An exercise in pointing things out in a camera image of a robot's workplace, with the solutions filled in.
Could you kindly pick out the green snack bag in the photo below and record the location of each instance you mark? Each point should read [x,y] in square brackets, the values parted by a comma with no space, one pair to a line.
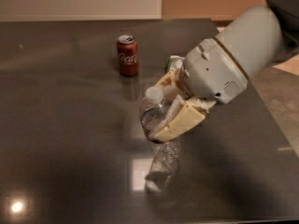
[174,63]

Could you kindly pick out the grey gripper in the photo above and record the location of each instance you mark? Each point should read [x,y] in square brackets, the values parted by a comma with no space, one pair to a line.
[212,73]

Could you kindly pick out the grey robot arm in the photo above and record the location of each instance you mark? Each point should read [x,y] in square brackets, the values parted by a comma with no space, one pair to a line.
[262,36]

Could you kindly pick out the clear plastic water bottle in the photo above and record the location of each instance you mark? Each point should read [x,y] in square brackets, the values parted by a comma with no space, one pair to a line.
[166,150]

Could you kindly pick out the red Coca-Cola can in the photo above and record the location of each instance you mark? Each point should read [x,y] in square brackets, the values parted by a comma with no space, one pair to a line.
[127,55]

